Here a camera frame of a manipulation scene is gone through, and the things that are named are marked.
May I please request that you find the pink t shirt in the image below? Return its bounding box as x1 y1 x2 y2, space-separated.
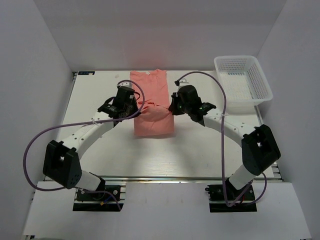
130 69 175 137

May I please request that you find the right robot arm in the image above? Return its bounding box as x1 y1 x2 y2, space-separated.
168 85 281 191

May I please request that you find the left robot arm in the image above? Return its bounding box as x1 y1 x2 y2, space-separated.
42 86 139 193

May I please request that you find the blue table label sticker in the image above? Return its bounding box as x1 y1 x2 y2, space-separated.
77 71 95 76

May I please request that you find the white plastic basket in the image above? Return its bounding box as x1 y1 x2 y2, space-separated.
214 55 273 111

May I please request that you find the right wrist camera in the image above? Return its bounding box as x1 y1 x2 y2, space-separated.
174 77 190 88

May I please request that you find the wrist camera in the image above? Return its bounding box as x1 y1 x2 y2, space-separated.
117 81 132 88
174 77 190 88

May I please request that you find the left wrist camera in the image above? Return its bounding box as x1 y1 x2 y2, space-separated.
117 81 132 88

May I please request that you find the aluminium table edge rail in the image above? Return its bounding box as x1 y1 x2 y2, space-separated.
44 175 283 183

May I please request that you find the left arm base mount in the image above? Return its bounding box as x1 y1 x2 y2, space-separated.
72 183 126 212

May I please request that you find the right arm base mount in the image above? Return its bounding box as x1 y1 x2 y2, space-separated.
202 183 258 214

